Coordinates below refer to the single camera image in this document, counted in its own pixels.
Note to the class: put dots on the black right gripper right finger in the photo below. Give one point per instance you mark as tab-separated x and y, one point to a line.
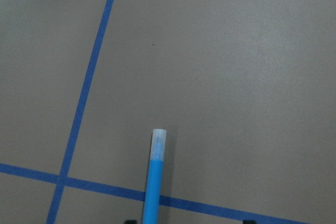
249	222

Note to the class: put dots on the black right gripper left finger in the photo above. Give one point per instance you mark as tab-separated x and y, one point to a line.
130	222

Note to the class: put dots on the blue marker pen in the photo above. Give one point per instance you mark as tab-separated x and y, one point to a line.
154	177

